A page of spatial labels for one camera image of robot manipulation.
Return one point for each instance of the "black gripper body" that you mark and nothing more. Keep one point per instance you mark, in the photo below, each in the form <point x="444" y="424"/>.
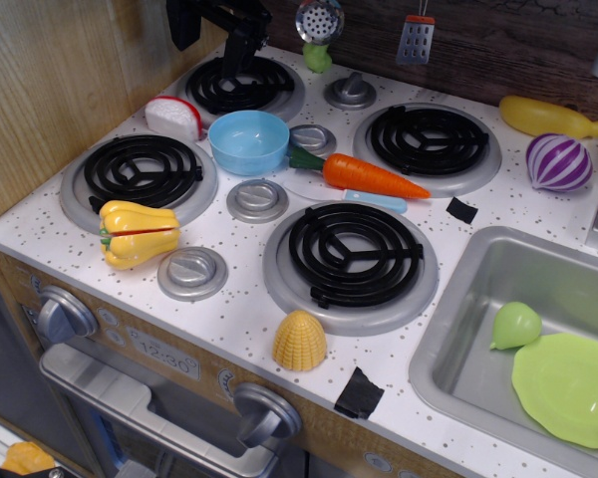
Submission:
<point x="229" y="15"/>

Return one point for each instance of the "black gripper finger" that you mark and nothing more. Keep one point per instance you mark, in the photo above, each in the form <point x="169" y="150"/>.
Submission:
<point x="239" y="51"/>
<point x="184" y="23"/>

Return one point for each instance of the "yellow toy corn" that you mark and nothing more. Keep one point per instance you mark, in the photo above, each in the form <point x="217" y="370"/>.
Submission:
<point x="300" y="342"/>

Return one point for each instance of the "light blue toy bowl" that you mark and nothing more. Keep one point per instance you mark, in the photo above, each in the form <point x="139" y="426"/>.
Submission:
<point x="249" y="143"/>

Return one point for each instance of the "black burner back left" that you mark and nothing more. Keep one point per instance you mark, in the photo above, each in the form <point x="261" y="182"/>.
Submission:
<point x="266" y="85"/>

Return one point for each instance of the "black burner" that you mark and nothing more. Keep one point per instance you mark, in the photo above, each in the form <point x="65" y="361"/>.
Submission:
<point x="360" y="270"/>
<point x="444" y="150"/>
<point x="148" y="169"/>
<point x="266" y="85"/>

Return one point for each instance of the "silver slotted spoon hanging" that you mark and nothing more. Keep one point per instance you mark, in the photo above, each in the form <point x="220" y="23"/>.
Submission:
<point x="319" y="22"/>

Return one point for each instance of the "green toy vegetable back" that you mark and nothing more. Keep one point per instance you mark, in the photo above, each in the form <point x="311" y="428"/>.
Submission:
<point x="316" y="58"/>

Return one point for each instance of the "white red toy slice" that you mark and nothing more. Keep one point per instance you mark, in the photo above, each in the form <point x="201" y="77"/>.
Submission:
<point x="174" y="117"/>

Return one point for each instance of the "silver stove knob centre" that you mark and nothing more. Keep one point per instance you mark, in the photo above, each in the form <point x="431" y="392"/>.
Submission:
<point x="313" y="138"/>

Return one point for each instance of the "silver stove knob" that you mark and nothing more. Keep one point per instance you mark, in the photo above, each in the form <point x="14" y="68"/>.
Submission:
<point x="352" y="93"/>
<point x="257" y="201"/>
<point x="192" y="274"/>
<point x="313" y="138"/>

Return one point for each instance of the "silver stove knob back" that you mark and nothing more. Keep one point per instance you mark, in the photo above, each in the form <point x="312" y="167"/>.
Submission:
<point x="352" y="93"/>

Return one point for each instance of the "black burner front left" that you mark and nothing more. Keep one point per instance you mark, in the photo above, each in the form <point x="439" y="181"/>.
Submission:
<point x="148" y="169"/>

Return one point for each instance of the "silver stove knob middle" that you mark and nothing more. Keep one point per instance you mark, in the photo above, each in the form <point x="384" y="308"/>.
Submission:
<point x="257" y="201"/>

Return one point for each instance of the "silver orange toy grater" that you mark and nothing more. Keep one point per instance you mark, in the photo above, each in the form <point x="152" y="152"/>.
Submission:
<point x="416" y="40"/>

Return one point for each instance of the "orange toy carrot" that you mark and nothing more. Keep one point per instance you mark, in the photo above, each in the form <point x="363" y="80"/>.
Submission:
<point x="348" y="172"/>

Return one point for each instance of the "yellow toy bell pepper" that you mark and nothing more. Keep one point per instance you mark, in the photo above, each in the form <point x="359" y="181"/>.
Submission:
<point x="132" y="234"/>

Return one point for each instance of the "light blue toy knife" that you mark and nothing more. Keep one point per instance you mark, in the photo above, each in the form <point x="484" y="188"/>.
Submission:
<point x="396" y="204"/>

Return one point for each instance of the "black burner back right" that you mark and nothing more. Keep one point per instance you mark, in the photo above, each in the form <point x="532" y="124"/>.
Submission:
<point x="444" y="150"/>

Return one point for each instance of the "silver stove knob front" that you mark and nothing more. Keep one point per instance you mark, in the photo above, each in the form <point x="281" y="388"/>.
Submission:
<point x="192" y="274"/>

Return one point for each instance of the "black burner front right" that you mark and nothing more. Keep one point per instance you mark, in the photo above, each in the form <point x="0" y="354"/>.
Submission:
<point x="360" y="270"/>

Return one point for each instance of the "black tape piece back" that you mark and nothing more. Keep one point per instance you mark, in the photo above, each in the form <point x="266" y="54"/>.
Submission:
<point x="461" y="211"/>

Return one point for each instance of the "black tape piece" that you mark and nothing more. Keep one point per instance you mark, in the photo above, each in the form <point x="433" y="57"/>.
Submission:
<point x="461" y="211"/>
<point x="360" y="397"/>

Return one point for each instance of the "yellow toy squash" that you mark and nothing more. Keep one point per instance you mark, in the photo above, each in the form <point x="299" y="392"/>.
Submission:
<point x="536" y="117"/>

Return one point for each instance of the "silver oven knob left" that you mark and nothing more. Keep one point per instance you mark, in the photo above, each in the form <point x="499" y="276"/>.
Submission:
<point x="63" y="316"/>

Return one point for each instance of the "silver oven knob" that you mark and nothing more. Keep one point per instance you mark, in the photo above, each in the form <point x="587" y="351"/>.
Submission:
<point x="63" y="316"/>
<point x="264" y="414"/>

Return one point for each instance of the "purple white toy onion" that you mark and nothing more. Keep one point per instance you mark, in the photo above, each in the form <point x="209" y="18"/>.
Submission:
<point x="557" y="162"/>

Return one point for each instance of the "silver oven knob right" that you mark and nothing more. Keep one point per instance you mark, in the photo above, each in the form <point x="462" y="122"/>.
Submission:
<point x="264" y="414"/>

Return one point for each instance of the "black tape piece front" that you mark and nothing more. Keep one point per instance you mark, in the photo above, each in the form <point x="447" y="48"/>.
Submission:
<point x="360" y="397"/>

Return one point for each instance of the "green toy pear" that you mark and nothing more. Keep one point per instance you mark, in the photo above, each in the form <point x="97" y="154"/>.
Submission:
<point x="515" y="325"/>

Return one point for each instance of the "silver sink basin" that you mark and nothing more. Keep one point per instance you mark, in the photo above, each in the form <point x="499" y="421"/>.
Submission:
<point x="454" y="370"/>

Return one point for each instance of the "orange toy on floor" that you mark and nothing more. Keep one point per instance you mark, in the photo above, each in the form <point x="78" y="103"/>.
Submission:
<point x="24" y="458"/>

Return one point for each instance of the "light green toy plate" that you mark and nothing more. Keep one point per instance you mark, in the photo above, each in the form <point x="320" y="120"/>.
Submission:
<point x="556" y="381"/>

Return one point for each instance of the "silver oven door handle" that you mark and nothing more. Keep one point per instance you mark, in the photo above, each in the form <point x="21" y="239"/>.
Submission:
<point x="141" y="423"/>

